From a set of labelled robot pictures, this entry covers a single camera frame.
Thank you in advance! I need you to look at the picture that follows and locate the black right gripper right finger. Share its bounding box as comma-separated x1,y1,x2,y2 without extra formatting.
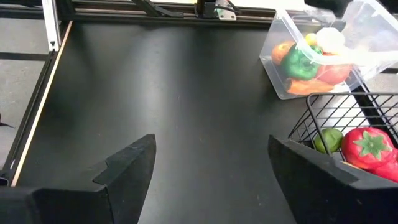
267,134,398,224

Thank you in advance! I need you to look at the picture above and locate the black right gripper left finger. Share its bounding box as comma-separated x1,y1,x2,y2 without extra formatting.
0,133,157,224

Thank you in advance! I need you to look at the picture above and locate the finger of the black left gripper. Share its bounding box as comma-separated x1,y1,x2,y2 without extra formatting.
303,0,356,19
377,0,398,16

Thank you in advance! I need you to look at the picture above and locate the white garlic bulb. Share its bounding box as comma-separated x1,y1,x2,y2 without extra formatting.
315,27,346,54

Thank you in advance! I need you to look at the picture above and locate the pale yellow elongated vegetable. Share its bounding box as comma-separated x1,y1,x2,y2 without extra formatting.
304,32,318,47

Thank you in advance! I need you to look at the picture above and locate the red tomato green star top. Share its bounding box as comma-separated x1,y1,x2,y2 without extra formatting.
340,126,396,170

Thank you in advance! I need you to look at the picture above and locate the green lime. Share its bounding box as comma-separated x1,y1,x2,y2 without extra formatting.
313,128,345,154

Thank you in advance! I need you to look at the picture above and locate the orange bell pepper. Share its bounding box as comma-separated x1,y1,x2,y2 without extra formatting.
316,52,353,85

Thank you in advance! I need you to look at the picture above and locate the large green bell pepper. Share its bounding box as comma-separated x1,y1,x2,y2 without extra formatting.
280,44,325,81

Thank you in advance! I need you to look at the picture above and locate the orange sweet potato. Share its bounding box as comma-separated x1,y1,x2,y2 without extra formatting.
271,40,295,67

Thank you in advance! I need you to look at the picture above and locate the big red round fruit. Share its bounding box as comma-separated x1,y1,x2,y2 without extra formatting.
366,148,398,184

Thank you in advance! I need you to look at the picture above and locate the orange carrot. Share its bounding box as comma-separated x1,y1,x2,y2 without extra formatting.
285,78,336,96

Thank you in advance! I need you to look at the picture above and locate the clear plastic bin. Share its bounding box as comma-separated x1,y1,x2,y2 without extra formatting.
259,0,398,101

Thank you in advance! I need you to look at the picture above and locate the black wire basket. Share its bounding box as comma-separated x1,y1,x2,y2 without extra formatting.
287,91,398,175

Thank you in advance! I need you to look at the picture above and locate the silver metal bracket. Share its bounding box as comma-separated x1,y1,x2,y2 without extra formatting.
213,0,238,21

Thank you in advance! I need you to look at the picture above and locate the silver aluminium post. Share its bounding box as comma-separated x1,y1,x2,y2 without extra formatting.
41,0,62,52

